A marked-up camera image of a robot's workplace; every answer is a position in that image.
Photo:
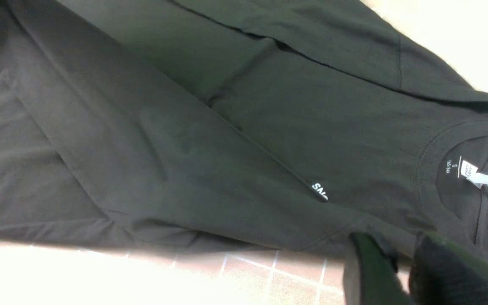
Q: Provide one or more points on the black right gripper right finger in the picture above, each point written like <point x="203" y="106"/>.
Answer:
<point x="443" y="273"/>

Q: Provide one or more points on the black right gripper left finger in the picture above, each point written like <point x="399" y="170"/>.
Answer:
<point x="371" y="272"/>

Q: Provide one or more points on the dark gray long-sleeve shirt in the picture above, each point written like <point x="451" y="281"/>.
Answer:
<point x="218" y="125"/>

